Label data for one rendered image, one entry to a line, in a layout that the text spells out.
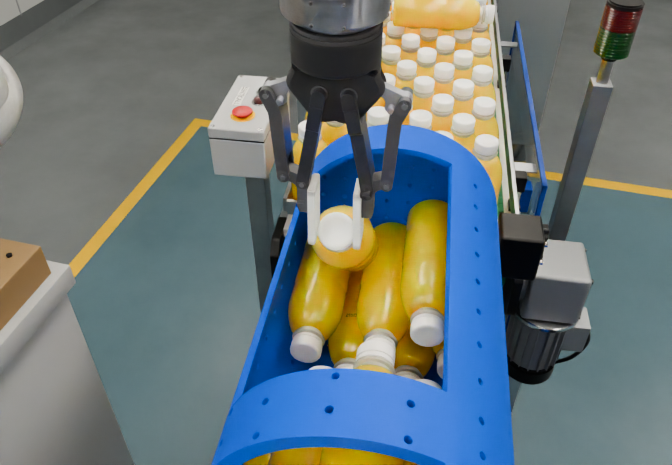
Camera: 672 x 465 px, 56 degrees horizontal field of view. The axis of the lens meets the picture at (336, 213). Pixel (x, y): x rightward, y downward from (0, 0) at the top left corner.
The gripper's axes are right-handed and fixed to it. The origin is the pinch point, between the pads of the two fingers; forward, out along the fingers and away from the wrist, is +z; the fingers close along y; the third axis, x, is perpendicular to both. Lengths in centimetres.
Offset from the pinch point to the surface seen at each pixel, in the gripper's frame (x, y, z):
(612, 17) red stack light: 66, 39, 4
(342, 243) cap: -0.9, 0.8, 3.2
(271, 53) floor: 296, -86, 128
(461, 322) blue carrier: -6.6, 13.3, 6.5
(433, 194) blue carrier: 24.0, 10.3, 14.9
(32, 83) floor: 238, -209, 128
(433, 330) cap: -0.7, 11.2, 15.1
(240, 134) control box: 40.2, -22.9, 18.3
